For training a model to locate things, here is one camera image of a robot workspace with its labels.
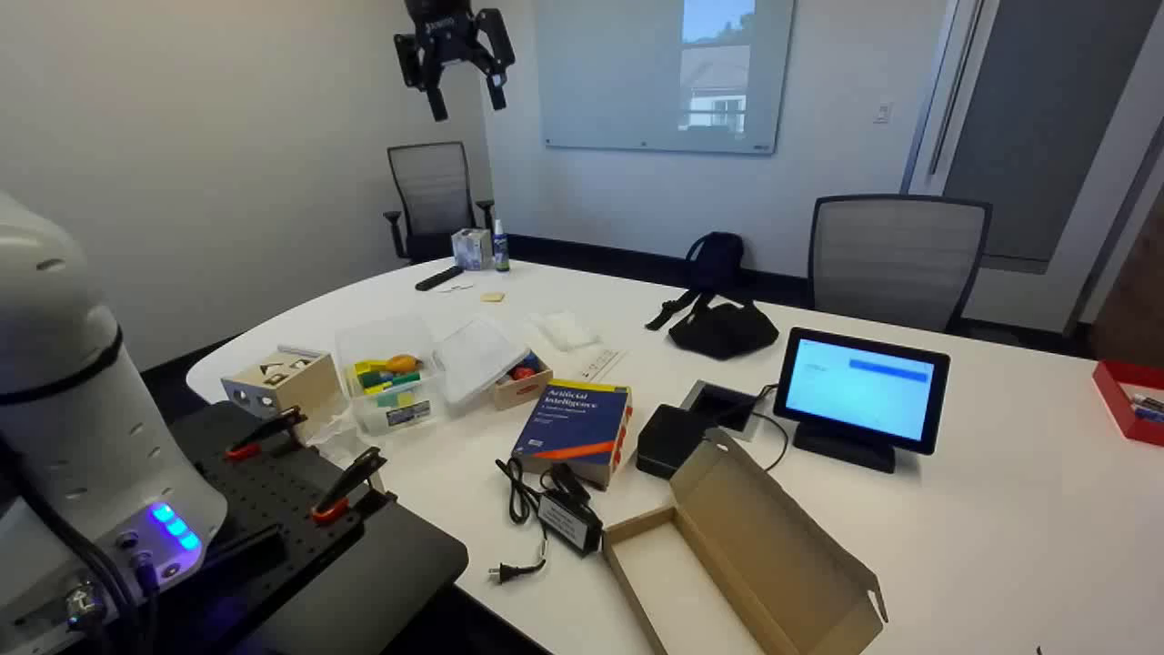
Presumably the black power cable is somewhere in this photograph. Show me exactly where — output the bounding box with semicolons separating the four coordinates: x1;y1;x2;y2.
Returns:
489;452;552;590

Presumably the white wipes pack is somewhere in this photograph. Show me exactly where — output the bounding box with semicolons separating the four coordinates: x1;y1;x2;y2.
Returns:
448;226;495;275

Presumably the black tablet monitor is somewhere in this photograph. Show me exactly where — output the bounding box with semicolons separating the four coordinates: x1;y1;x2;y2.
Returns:
772;326;953;478

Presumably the armless grey mesh chair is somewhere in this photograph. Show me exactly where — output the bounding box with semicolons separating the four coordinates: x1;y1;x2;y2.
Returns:
809;195;992;337

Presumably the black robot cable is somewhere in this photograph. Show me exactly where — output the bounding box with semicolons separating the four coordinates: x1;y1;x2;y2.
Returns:
0;432;161;655

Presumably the black table socket box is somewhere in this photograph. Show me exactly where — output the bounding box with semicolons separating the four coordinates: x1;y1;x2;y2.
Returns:
680;380;765;437

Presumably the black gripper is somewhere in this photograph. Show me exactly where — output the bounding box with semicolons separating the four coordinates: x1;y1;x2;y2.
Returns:
389;0;520;124

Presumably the small cardboard box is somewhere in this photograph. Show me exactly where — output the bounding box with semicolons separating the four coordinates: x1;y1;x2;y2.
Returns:
489;355;557;413

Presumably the black power adapter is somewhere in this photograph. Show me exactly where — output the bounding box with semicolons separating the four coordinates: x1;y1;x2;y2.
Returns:
534;468;606;562

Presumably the wall whiteboard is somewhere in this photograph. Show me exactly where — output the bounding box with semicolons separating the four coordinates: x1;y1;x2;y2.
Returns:
534;0;800;161

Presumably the clear plastic tote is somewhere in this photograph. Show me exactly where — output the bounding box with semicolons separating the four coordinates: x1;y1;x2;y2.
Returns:
335;316;437;437

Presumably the small black box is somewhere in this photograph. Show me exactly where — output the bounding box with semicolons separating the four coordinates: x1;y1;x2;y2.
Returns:
632;401;709;482

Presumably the open brown cardboard box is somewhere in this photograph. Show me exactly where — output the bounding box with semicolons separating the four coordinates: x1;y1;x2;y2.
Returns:
600;432;893;655

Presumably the black remote control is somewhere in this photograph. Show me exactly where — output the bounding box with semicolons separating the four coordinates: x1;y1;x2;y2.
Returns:
412;264;469;296

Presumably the black monitor cable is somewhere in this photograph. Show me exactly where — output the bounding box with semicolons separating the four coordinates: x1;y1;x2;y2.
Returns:
749;381;796;478

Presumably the blue and orange book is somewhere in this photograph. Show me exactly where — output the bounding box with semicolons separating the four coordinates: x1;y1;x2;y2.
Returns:
508;374;637;492

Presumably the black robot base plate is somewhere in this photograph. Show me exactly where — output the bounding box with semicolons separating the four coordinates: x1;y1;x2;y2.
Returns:
132;397;474;655

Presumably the red box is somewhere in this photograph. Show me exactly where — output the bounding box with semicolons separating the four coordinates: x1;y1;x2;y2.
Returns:
1091;358;1164;452

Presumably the wooden shape sorter box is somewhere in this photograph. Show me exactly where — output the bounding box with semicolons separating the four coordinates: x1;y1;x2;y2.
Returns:
220;343;344;448

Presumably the black clamp with red tips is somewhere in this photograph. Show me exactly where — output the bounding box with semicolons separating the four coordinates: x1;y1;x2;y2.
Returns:
307;446;393;529
221;408;311;468

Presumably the white paper card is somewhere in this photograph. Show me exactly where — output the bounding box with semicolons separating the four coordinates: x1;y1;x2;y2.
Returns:
568;343;628;381

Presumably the black bag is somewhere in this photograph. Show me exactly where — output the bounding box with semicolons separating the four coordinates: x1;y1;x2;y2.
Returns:
645;230;782;364

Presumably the small clear bottle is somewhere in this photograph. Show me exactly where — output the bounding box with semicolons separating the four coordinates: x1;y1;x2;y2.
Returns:
489;214;513;278

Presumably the grey door panel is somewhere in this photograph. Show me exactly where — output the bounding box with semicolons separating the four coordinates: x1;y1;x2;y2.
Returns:
943;0;1164;275

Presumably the grey mesh chair with armrests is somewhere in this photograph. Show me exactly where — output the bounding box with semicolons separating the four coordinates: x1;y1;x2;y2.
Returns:
382;138;497;267

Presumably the white tissue packet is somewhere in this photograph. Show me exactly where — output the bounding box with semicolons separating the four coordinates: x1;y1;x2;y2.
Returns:
540;310;600;358

